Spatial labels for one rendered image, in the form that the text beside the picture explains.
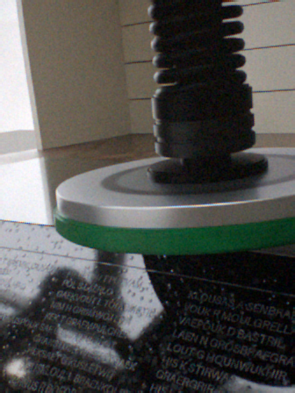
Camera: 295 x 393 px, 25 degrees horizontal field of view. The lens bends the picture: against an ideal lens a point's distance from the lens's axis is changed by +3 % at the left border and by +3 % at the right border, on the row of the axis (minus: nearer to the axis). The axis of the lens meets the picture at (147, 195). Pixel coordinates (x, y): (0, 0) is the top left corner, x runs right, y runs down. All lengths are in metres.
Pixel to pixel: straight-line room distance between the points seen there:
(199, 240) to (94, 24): 9.03
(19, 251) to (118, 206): 0.25
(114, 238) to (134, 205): 0.02
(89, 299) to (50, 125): 8.29
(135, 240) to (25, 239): 0.26
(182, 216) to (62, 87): 8.59
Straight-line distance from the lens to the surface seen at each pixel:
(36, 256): 0.59
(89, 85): 9.21
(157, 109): 0.44
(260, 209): 0.36
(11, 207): 0.71
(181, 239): 0.36
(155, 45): 0.44
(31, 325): 0.55
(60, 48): 8.97
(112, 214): 0.38
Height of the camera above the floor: 0.96
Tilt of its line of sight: 11 degrees down
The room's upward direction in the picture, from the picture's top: 6 degrees counter-clockwise
